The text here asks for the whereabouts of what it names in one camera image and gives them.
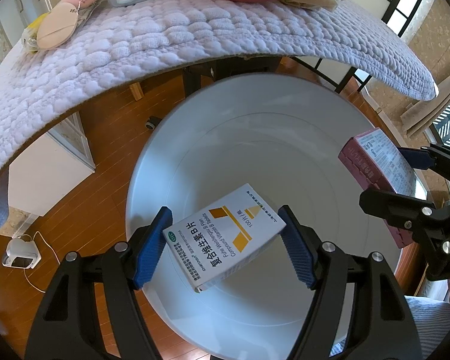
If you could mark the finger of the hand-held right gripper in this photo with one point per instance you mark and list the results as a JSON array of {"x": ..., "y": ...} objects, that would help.
[
  {"x": 382, "y": 200},
  {"x": 416, "y": 157}
]

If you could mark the black caster wheel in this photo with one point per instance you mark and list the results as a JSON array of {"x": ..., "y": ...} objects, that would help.
[{"x": 152, "y": 123}]

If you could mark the white round trash bin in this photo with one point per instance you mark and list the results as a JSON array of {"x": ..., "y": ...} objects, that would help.
[{"x": 255, "y": 138}]

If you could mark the wooden leg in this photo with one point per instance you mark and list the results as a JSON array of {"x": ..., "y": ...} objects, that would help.
[{"x": 137, "y": 92}]

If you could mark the beige insole pack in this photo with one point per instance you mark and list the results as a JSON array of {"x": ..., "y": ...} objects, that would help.
[{"x": 56, "y": 26}]

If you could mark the beige curtain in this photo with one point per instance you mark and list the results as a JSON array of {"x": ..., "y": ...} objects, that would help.
[{"x": 423, "y": 112}]

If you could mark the striped blue clothing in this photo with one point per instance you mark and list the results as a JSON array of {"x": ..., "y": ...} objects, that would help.
[{"x": 435, "y": 326}]

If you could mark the pink medicine box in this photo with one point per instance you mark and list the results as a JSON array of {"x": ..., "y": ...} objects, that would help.
[{"x": 360, "y": 165}]

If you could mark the white yellow medicine box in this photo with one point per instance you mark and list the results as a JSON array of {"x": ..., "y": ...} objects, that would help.
[{"x": 217, "y": 240}]

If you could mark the black table leg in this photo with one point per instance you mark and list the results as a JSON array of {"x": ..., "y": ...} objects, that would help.
[{"x": 195, "y": 80}]

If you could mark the black metal chair frame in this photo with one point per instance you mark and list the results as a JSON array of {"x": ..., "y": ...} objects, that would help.
[{"x": 333, "y": 77}]

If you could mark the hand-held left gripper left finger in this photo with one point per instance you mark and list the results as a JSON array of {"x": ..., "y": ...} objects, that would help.
[{"x": 152, "y": 247}]

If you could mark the white cabinet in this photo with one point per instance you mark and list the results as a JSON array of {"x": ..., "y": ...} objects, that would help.
[{"x": 52, "y": 165}]

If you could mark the black framed folding screen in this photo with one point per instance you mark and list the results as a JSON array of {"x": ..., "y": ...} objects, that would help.
[{"x": 393, "y": 11}]

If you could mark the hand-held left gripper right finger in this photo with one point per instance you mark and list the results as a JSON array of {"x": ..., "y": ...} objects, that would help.
[{"x": 296, "y": 247}]

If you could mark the lilac quilted table cover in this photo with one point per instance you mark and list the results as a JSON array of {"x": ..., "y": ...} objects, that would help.
[{"x": 153, "y": 56}]

